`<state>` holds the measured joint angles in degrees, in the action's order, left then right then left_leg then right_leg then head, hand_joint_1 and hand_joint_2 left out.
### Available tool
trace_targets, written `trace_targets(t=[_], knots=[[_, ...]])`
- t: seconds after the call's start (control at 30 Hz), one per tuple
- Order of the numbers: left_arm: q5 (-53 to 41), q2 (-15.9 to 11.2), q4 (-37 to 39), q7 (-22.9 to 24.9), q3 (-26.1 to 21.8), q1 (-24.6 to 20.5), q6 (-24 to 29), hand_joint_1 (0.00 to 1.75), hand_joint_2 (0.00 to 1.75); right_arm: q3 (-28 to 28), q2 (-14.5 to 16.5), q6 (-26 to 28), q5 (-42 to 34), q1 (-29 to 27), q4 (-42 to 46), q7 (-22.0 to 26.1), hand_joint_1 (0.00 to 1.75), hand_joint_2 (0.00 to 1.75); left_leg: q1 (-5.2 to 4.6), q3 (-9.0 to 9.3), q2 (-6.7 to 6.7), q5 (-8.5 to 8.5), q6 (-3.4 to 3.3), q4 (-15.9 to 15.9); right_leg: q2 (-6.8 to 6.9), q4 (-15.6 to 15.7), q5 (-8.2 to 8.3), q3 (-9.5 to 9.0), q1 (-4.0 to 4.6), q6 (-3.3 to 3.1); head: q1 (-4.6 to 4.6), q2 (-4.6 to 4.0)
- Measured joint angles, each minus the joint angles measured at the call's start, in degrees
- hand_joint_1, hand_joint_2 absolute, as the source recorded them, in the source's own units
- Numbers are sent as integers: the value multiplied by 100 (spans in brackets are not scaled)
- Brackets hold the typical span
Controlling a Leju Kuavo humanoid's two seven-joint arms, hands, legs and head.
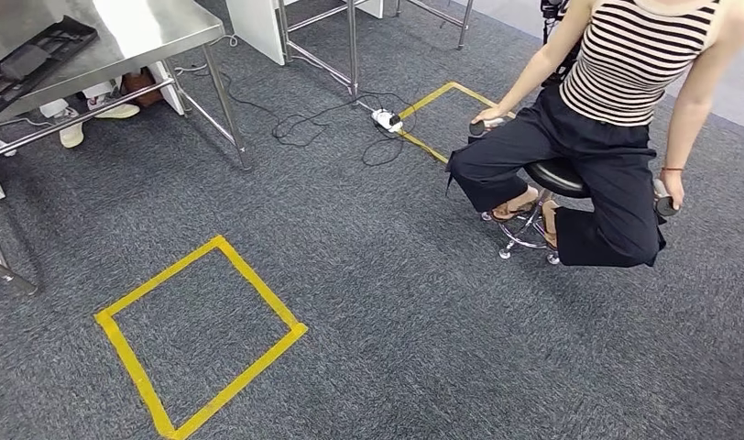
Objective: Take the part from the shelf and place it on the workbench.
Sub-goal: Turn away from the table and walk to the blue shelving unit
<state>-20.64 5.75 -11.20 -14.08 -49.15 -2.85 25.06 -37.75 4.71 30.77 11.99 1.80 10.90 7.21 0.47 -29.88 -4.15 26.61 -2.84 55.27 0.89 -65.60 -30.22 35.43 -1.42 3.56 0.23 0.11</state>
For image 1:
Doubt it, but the black floor cable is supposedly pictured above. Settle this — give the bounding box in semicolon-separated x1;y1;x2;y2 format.
213;70;419;168

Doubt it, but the grey handheld controller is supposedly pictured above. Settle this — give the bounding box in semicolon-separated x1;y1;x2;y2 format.
468;116;507;138
651;177;680;218

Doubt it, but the white power strip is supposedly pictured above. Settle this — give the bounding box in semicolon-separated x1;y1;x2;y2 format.
371;107;405;134

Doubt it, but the white floor cable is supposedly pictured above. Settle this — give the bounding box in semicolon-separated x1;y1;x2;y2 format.
174;33;240;77

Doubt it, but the person's left hand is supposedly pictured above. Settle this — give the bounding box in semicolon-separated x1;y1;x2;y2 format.
659;170;687;213

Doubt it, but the person's right hand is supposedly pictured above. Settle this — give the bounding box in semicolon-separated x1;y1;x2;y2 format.
470;104;509;127

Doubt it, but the stainless steel workbench table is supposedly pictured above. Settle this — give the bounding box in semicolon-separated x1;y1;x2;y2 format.
0;0;253;298

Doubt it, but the yellow floor tape square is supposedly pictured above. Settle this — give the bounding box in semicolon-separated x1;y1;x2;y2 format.
94;235;310;440
398;80;516;165

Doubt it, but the brown bag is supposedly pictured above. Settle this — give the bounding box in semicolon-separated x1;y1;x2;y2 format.
121;68;159;109

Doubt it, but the black plastic bracket panel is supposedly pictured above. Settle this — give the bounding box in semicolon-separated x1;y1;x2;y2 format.
0;15;100;118

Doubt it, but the black stool with chrome base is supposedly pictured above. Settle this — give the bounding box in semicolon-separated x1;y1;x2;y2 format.
481;159;592;267

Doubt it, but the person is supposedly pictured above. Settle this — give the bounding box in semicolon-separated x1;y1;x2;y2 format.
38;82;141;150
445;0;744;269

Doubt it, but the white partition panel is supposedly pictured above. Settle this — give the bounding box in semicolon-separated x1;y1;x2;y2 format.
225;0;386;67

